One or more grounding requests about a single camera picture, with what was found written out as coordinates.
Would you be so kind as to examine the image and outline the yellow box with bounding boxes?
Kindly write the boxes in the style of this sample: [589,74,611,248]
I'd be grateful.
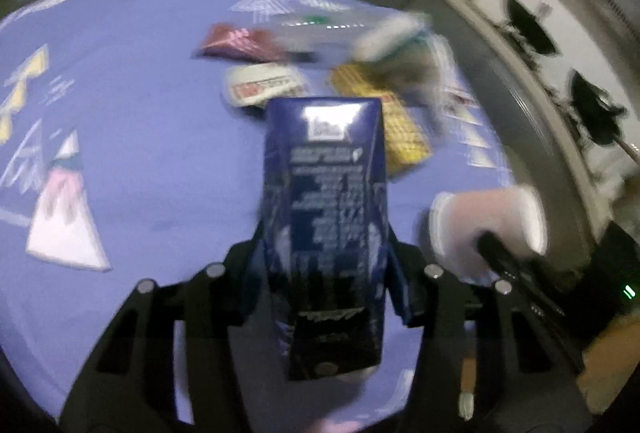
[327,63,434,177]

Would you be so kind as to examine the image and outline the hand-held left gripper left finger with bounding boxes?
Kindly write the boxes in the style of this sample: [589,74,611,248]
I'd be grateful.
[60,219,267,433]

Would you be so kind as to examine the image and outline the dark blue drink carton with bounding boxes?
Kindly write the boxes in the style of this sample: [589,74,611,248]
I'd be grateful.
[260,96,389,382]

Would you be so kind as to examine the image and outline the clear plastic bottle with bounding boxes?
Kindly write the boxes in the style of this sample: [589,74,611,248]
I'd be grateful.
[272,11,383,64]

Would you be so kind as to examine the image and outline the black pan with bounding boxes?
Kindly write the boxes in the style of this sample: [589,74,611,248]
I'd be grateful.
[501,0,559,58]

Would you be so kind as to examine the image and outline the black wok with handle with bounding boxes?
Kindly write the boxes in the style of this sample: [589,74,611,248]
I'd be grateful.
[569,70,640,161]

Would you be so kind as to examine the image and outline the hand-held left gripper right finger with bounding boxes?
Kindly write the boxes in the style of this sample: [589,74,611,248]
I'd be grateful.
[387,232,592,433]

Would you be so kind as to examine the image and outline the red patterned snack packet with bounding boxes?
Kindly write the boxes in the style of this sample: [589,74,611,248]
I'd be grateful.
[192,23,282,63]

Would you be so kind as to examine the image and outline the white packet with red label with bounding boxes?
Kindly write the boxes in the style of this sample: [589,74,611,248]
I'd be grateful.
[222,62,311,109]

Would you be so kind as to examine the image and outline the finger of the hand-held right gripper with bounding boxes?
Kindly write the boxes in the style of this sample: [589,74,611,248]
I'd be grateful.
[476,232,587,373]

